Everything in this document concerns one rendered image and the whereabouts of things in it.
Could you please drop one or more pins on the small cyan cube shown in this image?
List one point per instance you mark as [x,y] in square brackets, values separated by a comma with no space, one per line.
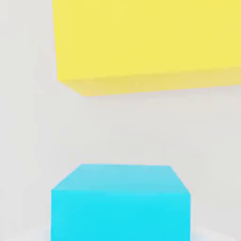
[120,210]

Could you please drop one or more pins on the large yellow box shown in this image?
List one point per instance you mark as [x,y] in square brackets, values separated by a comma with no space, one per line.
[143,41]

